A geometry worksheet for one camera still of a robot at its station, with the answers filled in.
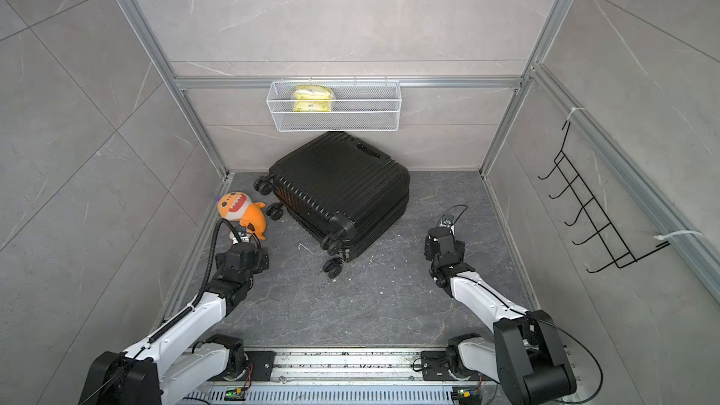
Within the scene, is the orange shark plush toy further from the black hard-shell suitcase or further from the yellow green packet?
the yellow green packet

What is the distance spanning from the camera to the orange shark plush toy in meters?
1.00

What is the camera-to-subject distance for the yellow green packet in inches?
34.7

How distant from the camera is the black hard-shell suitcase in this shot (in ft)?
2.67

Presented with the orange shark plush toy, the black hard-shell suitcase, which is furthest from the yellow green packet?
the orange shark plush toy

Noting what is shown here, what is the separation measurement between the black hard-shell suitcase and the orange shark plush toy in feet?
0.14

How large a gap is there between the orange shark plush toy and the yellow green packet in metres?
0.41

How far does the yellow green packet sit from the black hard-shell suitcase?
16 cm
